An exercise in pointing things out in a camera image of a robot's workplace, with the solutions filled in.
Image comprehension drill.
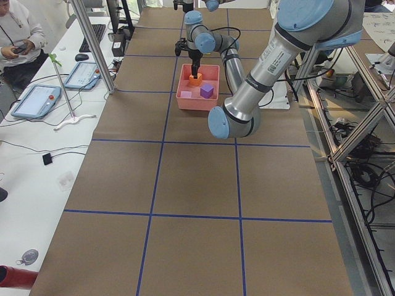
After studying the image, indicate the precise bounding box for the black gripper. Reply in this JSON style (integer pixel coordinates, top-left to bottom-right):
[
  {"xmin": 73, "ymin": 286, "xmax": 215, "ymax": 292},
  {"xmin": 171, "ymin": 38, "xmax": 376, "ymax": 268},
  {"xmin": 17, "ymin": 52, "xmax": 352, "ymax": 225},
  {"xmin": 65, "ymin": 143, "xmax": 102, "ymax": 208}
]
[
  {"xmin": 173, "ymin": 0, "xmax": 193, "ymax": 10},
  {"xmin": 175, "ymin": 38, "xmax": 203, "ymax": 78}
]

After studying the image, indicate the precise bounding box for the orange block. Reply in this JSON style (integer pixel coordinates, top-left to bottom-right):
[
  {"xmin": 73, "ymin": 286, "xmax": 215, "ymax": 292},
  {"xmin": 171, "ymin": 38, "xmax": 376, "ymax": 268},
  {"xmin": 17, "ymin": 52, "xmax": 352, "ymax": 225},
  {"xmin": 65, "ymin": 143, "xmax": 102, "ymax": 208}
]
[{"xmin": 189, "ymin": 72, "xmax": 202, "ymax": 86}]

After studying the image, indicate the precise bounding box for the purple block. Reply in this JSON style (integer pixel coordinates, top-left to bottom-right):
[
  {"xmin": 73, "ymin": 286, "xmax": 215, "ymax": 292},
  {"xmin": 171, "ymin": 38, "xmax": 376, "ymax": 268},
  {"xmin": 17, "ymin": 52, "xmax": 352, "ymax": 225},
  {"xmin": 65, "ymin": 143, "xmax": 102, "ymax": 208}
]
[{"xmin": 200, "ymin": 83, "xmax": 214, "ymax": 99}]

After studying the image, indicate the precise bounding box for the light pink block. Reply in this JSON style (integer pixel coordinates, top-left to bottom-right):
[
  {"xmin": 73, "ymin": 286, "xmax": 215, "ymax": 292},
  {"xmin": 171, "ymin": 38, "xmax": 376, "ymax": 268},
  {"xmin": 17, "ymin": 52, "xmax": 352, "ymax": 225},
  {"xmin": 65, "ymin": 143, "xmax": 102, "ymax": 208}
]
[{"xmin": 180, "ymin": 91, "xmax": 192, "ymax": 98}]

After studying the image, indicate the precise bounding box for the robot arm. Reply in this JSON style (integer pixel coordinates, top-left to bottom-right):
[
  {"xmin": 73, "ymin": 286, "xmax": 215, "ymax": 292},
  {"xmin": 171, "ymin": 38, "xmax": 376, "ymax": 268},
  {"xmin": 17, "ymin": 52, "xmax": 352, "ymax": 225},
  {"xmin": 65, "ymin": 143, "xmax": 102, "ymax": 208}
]
[
  {"xmin": 172, "ymin": 0, "xmax": 233, "ymax": 13},
  {"xmin": 173, "ymin": 0, "xmax": 365, "ymax": 139}
]

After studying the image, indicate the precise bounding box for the pink plastic bin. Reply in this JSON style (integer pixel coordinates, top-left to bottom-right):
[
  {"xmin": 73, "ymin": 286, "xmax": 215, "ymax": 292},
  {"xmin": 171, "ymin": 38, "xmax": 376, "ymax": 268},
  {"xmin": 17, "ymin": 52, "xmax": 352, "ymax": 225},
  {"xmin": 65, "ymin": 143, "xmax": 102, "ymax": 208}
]
[{"xmin": 176, "ymin": 64, "xmax": 220, "ymax": 111}]

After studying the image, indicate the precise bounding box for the black computer monitor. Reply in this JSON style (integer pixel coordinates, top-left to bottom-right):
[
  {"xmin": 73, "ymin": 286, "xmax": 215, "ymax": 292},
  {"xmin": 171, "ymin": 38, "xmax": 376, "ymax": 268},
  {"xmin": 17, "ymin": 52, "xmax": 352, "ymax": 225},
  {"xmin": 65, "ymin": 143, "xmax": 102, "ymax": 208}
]
[{"xmin": 106, "ymin": 0, "xmax": 135, "ymax": 36}]

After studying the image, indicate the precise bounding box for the black box with label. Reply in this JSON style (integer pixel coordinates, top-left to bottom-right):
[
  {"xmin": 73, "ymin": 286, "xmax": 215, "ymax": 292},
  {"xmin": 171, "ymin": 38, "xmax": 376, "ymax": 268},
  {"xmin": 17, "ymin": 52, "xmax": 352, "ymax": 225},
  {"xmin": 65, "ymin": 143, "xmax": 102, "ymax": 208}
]
[{"xmin": 112, "ymin": 30, "xmax": 127, "ymax": 57}]

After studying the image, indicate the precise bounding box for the black keyboard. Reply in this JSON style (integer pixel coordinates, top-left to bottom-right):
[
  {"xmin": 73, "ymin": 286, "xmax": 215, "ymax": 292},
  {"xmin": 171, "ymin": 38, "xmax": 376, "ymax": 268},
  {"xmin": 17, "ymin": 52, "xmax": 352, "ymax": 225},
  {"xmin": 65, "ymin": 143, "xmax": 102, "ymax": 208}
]
[{"xmin": 78, "ymin": 23, "xmax": 107, "ymax": 53}]

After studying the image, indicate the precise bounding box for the far blue teach pendant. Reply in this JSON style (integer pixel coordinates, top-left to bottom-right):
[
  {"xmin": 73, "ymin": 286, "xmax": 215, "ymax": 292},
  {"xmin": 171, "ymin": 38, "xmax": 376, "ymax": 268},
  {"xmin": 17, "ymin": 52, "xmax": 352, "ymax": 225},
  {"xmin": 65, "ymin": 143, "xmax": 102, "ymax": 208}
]
[{"xmin": 64, "ymin": 61, "xmax": 101, "ymax": 90}]

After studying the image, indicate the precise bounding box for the blue teach pendant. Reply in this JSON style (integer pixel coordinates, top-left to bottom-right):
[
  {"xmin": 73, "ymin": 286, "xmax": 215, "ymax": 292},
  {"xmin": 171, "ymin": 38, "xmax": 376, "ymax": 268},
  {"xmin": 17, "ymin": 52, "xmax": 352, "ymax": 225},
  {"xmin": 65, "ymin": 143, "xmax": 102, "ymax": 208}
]
[
  {"xmin": 64, "ymin": 61, "xmax": 101, "ymax": 90},
  {"xmin": 11, "ymin": 84, "xmax": 62, "ymax": 119}
]

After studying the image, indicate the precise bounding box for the black computer mouse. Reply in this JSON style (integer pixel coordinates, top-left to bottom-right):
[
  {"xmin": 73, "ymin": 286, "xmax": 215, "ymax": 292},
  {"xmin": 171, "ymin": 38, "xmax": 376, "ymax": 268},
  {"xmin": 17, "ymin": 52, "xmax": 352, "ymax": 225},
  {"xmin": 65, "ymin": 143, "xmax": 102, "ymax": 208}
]
[{"xmin": 75, "ymin": 53, "xmax": 89, "ymax": 62}]

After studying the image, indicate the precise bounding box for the thin metal stand rod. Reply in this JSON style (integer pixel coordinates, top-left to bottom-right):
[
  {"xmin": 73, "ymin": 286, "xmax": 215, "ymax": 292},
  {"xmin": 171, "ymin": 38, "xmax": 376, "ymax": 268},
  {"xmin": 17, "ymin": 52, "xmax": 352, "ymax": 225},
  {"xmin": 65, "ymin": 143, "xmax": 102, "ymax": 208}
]
[{"xmin": 48, "ymin": 52, "xmax": 97, "ymax": 132}]

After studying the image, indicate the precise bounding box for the near blue teach pendant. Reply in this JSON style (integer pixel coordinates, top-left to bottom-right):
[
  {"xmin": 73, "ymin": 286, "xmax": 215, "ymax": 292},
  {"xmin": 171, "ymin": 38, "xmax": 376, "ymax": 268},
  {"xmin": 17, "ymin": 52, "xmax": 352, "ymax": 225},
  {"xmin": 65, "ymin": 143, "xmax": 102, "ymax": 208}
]
[{"xmin": 11, "ymin": 84, "xmax": 62, "ymax": 119}]

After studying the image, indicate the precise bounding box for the seated person in white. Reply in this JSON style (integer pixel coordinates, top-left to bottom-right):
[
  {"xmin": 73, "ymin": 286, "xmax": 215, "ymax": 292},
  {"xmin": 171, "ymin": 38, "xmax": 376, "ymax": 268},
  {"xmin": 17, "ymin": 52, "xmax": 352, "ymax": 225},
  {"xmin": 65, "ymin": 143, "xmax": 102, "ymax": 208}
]
[{"xmin": 1, "ymin": 1, "xmax": 48, "ymax": 89}]

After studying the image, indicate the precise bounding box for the small black square pad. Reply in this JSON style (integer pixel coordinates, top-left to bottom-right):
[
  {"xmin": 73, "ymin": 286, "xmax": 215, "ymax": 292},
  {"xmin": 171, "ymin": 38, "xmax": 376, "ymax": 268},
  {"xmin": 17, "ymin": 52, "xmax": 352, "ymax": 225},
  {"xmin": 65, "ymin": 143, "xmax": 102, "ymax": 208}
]
[{"xmin": 42, "ymin": 153, "xmax": 53, "ymax": 166}]

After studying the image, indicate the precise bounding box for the red cylinder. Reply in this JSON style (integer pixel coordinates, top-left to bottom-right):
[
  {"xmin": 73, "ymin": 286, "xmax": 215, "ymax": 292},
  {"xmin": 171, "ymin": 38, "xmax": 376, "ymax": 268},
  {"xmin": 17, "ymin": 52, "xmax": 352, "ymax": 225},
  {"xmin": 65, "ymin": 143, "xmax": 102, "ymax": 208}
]
[{"xmin": 1, "ymin": 265, "xmax": 38, "ymax": 290}]

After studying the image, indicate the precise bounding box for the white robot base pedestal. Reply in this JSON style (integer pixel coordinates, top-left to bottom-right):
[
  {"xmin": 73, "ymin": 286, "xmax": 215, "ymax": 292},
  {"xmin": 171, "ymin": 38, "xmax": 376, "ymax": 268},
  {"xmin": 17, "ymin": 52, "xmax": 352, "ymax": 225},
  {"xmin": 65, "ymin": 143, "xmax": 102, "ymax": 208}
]
[{"xmin": 259, "ymin": 81, "xmax": 290, "ymax": 110}]

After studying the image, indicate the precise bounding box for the aluminium frame post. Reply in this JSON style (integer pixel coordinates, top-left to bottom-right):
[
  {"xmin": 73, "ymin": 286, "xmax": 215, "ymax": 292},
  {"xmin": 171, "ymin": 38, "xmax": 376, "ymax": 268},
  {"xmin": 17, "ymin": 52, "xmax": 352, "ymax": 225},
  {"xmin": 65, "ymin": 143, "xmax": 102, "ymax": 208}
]
[{"xmin": 69, "ymin": 0, "xmax": 115, "ymax": 94}]

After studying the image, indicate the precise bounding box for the aluminium frame rail structure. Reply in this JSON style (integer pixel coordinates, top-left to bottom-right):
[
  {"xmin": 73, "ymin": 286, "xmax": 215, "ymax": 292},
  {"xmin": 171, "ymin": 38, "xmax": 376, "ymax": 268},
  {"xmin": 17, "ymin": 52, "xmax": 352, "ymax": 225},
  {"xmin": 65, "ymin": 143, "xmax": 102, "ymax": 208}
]
[{"xmin": 301, "ymin": 39, "xmax": 394, "ymax": 295}]

